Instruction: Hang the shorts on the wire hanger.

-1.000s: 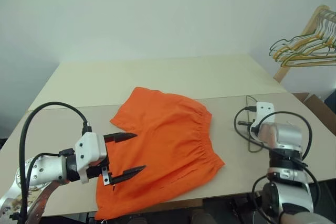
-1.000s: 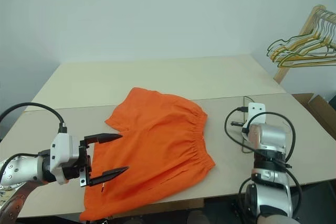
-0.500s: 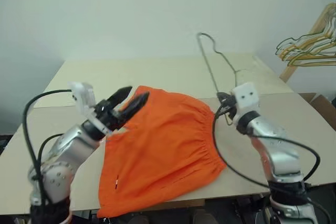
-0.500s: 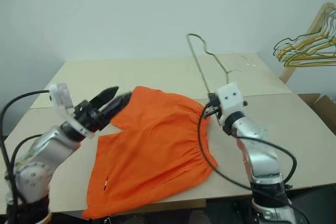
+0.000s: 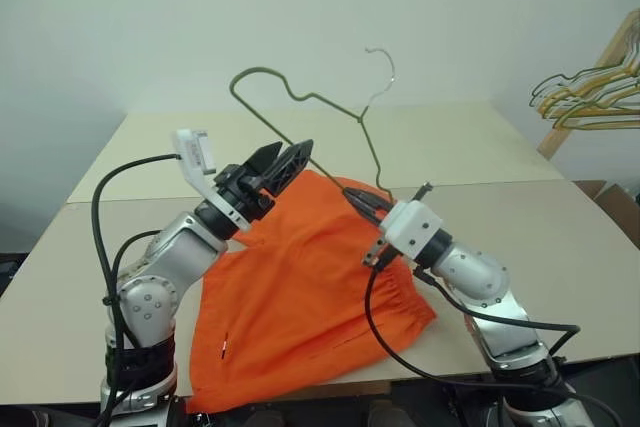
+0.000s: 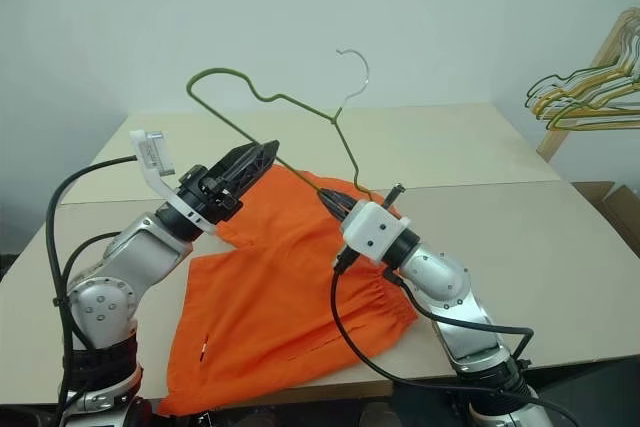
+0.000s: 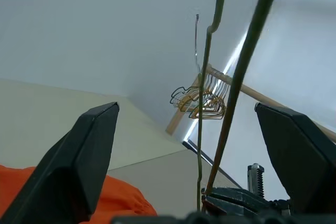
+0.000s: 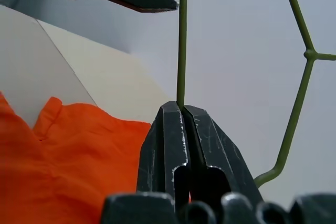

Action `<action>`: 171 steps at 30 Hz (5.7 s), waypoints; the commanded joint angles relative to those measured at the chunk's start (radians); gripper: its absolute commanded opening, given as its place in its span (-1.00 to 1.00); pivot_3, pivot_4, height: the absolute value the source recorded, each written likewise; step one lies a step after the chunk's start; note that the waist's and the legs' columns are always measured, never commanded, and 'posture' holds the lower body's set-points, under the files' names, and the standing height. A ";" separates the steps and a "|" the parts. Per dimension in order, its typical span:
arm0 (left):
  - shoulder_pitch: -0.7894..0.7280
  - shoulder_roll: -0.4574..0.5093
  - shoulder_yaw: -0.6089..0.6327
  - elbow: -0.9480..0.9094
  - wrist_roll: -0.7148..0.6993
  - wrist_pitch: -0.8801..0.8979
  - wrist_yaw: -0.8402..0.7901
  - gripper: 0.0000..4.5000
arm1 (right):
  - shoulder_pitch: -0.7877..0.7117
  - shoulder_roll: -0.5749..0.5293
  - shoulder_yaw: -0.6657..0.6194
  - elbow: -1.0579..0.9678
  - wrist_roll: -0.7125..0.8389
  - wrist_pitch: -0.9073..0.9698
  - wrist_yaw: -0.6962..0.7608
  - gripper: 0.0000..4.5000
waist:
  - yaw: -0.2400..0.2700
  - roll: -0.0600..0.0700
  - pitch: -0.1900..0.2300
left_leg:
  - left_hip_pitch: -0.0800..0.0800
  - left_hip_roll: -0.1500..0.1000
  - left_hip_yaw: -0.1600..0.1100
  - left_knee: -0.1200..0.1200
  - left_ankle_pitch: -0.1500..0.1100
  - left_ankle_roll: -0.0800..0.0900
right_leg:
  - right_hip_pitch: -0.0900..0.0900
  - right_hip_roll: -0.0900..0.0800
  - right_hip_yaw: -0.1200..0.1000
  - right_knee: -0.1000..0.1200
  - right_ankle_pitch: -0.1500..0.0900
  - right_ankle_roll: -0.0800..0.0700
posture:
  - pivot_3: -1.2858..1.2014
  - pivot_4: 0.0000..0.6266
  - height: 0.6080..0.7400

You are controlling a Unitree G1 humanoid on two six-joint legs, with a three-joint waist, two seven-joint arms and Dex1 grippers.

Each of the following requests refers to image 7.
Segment black wire hanger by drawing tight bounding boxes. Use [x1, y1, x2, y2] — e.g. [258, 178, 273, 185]
[170, 86, 201, 107]

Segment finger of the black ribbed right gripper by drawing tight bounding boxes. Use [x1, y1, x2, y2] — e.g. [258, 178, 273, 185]
[247, 163, 265, 199]

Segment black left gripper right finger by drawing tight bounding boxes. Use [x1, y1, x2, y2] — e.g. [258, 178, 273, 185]
[254, 102, 336, 224]

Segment wooden rack post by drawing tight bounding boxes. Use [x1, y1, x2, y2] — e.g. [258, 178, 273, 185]
[165, 76, 202, 135]

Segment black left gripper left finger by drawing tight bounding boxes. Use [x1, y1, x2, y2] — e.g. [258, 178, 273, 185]
[0, 101, 120, 224]

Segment thin metal hanging wire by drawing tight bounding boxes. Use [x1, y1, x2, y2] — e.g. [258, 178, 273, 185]
[193, 14, 203, 75]

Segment white wire hanger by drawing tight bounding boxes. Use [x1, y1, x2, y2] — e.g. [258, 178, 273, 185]
[173, 77, 220, 113]

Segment wooden rack rod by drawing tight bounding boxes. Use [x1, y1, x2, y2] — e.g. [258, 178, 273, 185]
[206, 63, 336, 143]

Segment bunch of hangers on rack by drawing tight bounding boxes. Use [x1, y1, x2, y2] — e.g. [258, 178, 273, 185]
[175, 76, 224, 112]

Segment orange shorts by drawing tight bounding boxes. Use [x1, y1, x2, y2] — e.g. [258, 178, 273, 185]
[0, 164, 158, 224]

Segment yellow wire hanger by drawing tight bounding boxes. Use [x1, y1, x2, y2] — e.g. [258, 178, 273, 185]
[188, 77, 227, 120]

